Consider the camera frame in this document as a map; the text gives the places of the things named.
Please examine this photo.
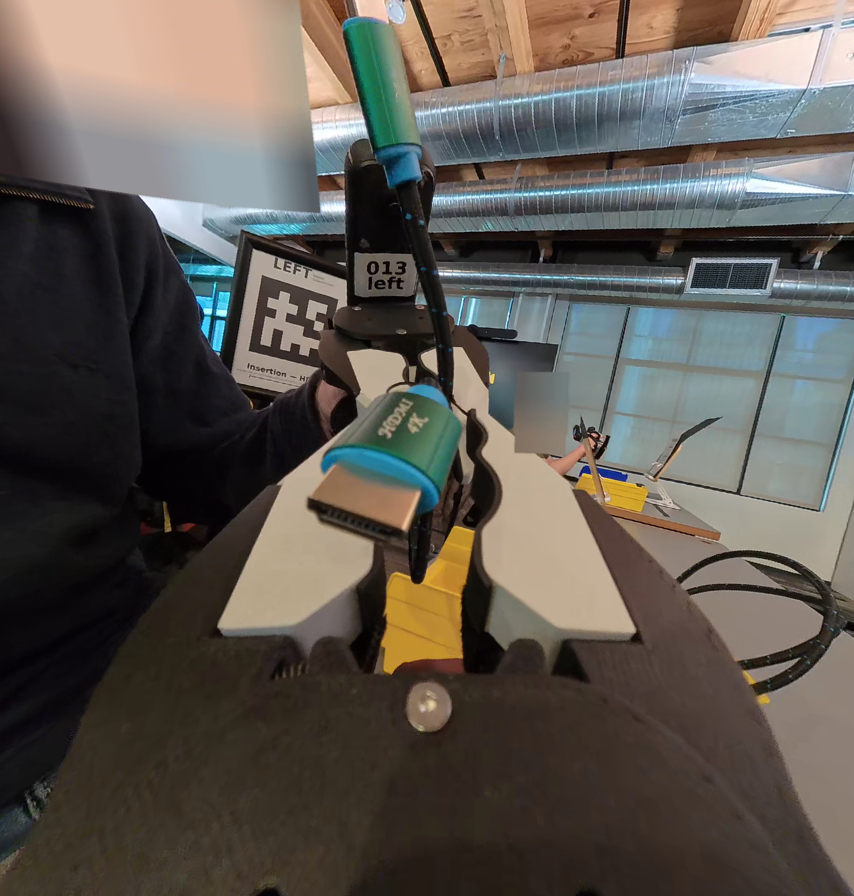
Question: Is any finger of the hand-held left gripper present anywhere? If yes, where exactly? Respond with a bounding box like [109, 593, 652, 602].
[346, 350, 449, 410]

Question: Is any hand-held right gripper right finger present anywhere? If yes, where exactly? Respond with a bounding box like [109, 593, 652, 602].
[462, 411, 638, 659]

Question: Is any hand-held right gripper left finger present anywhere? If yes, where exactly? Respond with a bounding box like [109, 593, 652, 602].
[217, 432, 386, 652]

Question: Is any green plug braided hdmi cable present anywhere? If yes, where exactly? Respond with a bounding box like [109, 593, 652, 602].
[675, 551, 851, 697]
[308, 17, 466, 582]

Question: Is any person's left forearm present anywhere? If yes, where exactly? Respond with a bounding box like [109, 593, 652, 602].
[161, 378, 330, 494]

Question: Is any person's left hand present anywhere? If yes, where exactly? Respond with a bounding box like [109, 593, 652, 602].
[313, 371, 358, 438]

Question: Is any framed patterned sign board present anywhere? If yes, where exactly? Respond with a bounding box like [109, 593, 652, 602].
[224, 231, 352, 400]

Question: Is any wooden table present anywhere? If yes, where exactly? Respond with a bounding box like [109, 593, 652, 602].
[595, 488, 722, 544]

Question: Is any person's leg in jeans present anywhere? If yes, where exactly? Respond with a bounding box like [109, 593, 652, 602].
[0, 777, 53, 872]

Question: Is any round metal ventilation duct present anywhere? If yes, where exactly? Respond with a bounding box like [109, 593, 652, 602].
[203, 152, 854, 236]
[313, 28, 854, 176]
[427, 261, 854, 303]

